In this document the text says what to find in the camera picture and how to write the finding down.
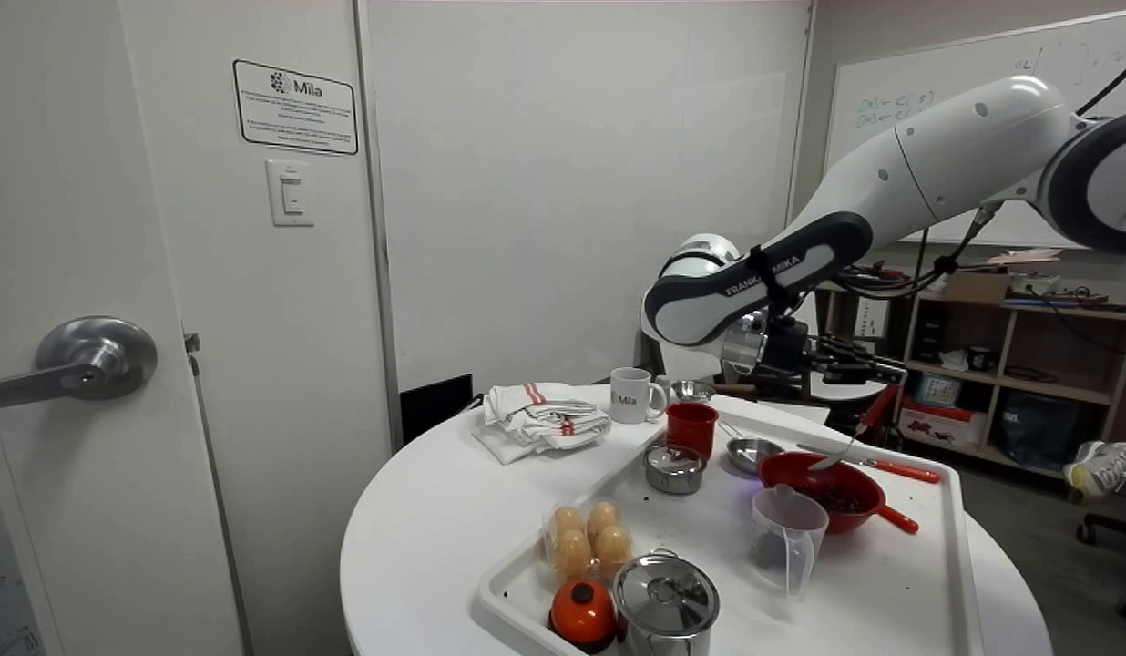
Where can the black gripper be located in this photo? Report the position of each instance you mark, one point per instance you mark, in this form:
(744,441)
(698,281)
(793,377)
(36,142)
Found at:
(789,356)

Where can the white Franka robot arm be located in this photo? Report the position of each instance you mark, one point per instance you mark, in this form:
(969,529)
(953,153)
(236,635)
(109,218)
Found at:
(936,159)

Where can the small open steel bowl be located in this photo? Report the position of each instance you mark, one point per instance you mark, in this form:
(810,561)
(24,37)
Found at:
(752,457)

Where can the red plastic bowl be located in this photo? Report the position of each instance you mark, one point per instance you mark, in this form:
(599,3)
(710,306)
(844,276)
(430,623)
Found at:
(859,520)

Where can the shiny steel bowl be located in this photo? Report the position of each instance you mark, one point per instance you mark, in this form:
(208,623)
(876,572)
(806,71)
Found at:
(681,391)

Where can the white red storage box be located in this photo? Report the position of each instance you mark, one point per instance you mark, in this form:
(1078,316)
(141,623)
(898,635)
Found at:
(936,433)

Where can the dark brown beans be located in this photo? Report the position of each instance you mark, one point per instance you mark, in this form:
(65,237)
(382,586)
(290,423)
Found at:
(844,501)

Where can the wooden shelf unit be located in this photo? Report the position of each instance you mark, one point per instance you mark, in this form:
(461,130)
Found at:
(1003,367)

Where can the clear plastic measuring cup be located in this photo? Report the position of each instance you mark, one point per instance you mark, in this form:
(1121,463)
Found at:
(789,533)

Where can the red mug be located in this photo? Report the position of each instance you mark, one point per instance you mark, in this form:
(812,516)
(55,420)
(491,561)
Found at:
(692,433)

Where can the black storage bin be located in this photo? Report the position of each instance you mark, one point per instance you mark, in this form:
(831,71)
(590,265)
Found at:
(1031,433)

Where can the small lidded steel pot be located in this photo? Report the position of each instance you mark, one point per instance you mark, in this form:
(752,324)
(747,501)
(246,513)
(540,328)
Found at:
(675,469)

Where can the white plastic tray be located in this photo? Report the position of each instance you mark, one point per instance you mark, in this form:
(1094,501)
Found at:
(876,594)

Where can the whiteboard with green writing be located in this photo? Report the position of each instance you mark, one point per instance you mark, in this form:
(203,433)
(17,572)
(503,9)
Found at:
(866,109)

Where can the white crumpled plastic bag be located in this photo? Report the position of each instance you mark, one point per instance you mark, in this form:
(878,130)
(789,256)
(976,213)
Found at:
(1110,469)

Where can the steel canister with lid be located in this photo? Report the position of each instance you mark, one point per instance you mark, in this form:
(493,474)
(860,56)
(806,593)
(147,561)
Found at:
(664,605)

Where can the beige bread roll cluster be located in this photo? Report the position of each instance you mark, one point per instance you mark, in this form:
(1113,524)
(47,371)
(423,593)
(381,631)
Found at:
(584,541)

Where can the white red kitchen towel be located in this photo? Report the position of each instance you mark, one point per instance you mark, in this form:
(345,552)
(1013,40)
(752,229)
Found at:
(536,420)

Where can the small orange round container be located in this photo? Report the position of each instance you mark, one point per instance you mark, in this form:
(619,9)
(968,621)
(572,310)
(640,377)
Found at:
(584,615)

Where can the round white table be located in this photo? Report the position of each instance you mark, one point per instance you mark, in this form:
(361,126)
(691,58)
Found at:
(429,524)

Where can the white door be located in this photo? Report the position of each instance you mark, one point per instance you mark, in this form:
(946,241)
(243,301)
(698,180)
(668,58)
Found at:
(73,185)

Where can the white light switch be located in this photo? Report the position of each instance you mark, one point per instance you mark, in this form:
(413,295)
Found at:
(290,196)

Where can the white wall sign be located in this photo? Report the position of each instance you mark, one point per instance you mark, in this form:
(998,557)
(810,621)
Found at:
(294,108)

